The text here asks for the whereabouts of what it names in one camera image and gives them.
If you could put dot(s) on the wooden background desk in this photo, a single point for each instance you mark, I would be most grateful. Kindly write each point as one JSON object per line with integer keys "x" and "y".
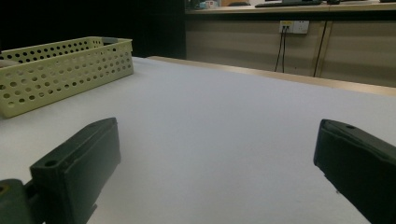
{"x": 280, "y": 9}

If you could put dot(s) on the pale yellow perforated plastic basket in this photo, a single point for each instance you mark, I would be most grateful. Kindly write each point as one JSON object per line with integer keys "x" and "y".
{"x": 62, "y": 81}

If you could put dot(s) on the black curtain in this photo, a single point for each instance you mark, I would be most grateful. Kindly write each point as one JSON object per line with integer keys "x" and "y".
{"x": 93, "y": 18}

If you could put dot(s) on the white wall socket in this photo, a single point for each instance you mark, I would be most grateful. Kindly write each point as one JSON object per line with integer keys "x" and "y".
{"x": 297, "y": 27}

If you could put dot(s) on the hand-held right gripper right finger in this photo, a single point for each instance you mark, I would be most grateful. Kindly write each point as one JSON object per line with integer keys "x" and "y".
{"x": 361, "y": 161}

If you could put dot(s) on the black keyboard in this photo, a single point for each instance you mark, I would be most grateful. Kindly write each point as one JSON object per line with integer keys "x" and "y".
{"x": 286, "y": 3}

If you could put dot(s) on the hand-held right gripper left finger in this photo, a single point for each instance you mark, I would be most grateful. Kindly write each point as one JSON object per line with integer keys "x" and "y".
{"x": 77, "y": 161}

